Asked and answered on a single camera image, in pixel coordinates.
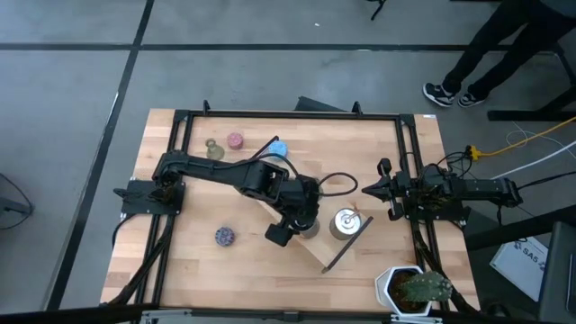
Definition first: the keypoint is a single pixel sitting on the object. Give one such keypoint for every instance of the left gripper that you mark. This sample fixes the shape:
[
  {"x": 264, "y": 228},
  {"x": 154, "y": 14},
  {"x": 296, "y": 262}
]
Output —
[{"x": 279, "y": 234}]

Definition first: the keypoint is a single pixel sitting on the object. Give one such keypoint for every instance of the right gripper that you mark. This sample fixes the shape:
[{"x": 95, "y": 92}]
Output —
[{"x": 399, "y": 191}]

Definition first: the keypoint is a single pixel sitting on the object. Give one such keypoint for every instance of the red patterned round tin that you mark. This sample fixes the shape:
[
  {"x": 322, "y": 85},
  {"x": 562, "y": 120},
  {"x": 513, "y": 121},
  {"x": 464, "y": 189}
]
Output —
[{"x": 235, "y": 140}]

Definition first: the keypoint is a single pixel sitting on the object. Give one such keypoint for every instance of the green ribbed glass candlestick holder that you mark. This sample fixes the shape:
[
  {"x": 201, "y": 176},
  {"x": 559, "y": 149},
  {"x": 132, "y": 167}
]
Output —
[{"x": 215, "y": 152}]

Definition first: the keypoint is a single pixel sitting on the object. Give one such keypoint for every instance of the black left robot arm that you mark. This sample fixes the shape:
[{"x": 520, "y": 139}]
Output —
[{"x": 211, "y": 167}]

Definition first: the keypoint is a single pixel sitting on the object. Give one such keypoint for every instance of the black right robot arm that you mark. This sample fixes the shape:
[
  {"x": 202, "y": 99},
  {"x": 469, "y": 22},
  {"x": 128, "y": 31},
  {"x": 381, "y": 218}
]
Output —
[{"x": 486, "y": 189}]

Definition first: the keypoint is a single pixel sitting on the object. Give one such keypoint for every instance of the black rig crossbar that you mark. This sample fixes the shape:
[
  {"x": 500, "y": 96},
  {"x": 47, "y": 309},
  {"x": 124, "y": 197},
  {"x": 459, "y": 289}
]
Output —
[{"x": 247, "y": 312}]

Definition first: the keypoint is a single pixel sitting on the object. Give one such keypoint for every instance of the cactus in white pot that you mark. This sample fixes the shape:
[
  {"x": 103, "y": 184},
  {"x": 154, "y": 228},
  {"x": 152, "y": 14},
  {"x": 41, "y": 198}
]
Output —
[{"x": 425, "y": 288}]

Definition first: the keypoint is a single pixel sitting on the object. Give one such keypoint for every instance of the black beam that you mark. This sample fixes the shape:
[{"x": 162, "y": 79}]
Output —
[{"x": 517, "y": 229}]

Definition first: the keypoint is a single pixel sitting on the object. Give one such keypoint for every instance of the white printed box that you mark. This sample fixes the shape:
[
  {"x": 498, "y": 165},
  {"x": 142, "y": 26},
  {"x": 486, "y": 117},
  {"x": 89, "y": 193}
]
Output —
[{"x": 517, "y": 270}]

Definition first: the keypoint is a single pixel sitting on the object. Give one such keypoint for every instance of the black desk stand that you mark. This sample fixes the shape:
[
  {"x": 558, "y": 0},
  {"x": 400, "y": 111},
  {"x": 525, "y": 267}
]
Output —
[{"x": 531, "y": 115}]

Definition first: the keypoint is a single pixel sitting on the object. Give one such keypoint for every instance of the black chair leg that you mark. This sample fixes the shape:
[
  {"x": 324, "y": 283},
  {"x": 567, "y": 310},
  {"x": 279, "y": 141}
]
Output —
[{"x": 378, "y": 9}]

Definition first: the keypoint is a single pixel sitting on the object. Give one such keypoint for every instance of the person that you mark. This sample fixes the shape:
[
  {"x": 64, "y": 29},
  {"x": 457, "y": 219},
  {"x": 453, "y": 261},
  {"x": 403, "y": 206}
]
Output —
[{"x": 490, "y": 39}]

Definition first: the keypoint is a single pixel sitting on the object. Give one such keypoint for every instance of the grey cabinet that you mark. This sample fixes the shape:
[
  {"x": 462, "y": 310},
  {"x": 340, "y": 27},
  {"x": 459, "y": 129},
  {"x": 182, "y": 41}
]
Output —
[{"x": 558, "y": 279}]

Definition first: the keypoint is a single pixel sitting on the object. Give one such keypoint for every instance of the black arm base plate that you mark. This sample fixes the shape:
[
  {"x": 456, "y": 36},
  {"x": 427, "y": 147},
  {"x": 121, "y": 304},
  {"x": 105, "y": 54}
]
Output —
[
  {"x": 135, "y": 200},
  {"x": 450, "y": 217}
]

